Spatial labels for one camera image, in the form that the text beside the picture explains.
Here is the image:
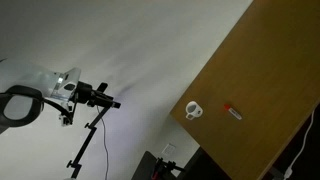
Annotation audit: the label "black clamp stand red knobs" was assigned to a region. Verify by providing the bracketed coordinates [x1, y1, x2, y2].
[151, 157, 186, 180]

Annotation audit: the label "white ceramic mug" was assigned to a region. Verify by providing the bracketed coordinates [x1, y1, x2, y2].
[184, 100, 204, 121]

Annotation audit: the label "white wall outlet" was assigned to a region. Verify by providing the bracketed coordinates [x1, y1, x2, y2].
[162, 143, 177, 157]

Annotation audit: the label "white power cable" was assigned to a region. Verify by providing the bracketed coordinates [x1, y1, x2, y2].
[283, 106, 317, 178]

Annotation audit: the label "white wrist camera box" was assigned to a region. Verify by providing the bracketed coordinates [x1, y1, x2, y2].
[50, 67, 83, 102]

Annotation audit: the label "white marker with red cap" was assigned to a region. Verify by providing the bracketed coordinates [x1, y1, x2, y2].
[223, 103, 243, 121]

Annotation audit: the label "thin black camera cable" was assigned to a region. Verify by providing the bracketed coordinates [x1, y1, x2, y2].
[96, 105, 110, 180]

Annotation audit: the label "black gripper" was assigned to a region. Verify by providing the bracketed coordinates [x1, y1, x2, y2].
[77, 81, 94, 104]

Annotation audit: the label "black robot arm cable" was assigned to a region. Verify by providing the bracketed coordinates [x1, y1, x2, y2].
[42, 97, 74, 126]

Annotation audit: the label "black flat panel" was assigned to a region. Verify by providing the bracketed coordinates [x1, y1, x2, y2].
[131, 150, 158, 180]

